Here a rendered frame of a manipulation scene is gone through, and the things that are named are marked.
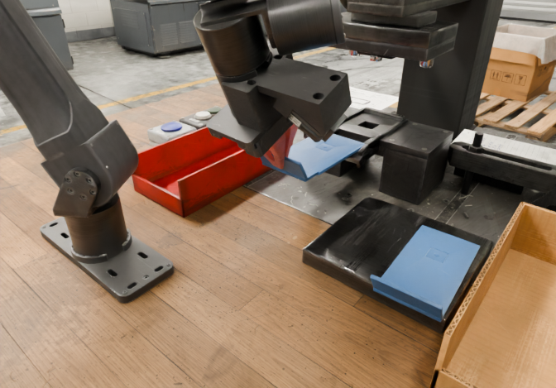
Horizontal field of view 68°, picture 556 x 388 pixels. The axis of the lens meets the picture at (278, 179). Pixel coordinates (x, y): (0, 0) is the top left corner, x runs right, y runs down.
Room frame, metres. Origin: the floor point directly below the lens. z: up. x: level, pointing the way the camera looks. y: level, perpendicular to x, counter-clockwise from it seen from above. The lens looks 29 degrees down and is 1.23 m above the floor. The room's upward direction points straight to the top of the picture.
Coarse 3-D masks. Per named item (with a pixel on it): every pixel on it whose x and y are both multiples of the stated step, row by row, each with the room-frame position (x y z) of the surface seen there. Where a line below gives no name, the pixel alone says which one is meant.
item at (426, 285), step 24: (432, 240) 0.40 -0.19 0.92; (456, 240) 0.40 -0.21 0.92; (408, 264) 0.36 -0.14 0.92; (432, 264) 0.36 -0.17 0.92; (456, 264) 0.36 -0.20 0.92; (384, 288) 0.31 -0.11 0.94; (408, 288) 0.32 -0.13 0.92; (432, 288) 0.32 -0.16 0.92; (456, 288) 0.32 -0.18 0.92; (432, 312) 0.28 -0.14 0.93
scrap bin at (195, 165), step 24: (168, 144) 0.61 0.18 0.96; (192, 144) 0.64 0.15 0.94; (216, 144) 0.69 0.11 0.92; (144, 168) 0.57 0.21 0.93; (168, 168) 0.60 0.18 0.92; (192, 168) 0.62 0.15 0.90; (216, 168) 0.53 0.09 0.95; (240, 168) 0.57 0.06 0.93; (264, 168) 0.61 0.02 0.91; (144, 192) 0.54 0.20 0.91; (168, 192) 0.50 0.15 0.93; (192, 192) 0.50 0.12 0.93; (216, 192) 0.53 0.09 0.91
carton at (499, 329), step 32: (512, 224) 0.37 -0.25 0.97; (544, 224) 0.39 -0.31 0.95; (512, 256) 0.39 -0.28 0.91; (544, 256) 0.38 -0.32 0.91; (480, 288) 0.28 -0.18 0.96; (512, 288) 0.34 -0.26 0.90; (544, 288) 0.34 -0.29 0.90; (480, 320) 0.29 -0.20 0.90; (512, 320) 0.29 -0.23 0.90; (544, 320) 0.29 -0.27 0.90; (448, 352) 0.23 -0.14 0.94; (480, 352) 0.26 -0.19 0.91; (512, 352) 0.26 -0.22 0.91; (544, 352) 0.26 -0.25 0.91; (448, 384) 0.21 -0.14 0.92; (480, 384) 0.22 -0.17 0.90; (512, 384) 0.22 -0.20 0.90; (544, 384) 0.22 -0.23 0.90
